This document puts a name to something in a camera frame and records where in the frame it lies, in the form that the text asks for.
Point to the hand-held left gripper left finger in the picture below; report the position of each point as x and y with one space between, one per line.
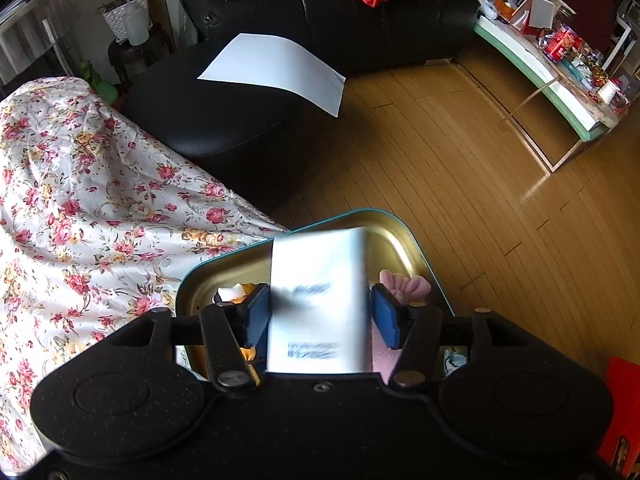
257 316

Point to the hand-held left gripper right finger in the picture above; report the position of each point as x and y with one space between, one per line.
387 321

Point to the white orange plush toy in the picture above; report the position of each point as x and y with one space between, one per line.
235 294

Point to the gold metal tray teal rim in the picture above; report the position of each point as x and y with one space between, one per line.
395 245

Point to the white tissue packet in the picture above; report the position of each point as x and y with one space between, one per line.
454 360
320 270

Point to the floral printed blanket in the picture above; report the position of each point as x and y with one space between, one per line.
90 210

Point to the white paper sheet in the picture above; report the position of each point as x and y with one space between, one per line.
275 67

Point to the red plastic object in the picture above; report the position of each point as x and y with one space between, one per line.
622 410

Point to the white green coffee table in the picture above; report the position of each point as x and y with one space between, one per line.
540 80

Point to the dark wooden plant stand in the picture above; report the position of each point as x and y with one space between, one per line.
135 57

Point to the black leather sofa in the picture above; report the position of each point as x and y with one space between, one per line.
325 15

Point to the white cup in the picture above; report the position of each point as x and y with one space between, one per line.
608 92

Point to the potted plant white pot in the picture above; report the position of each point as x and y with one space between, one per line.
127 17

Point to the red tin can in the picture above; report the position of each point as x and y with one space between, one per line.
562 45

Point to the white open box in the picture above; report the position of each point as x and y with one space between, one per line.
537 12

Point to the glass side table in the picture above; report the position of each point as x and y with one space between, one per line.
30 25

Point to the red chair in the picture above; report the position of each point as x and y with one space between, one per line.
587 10

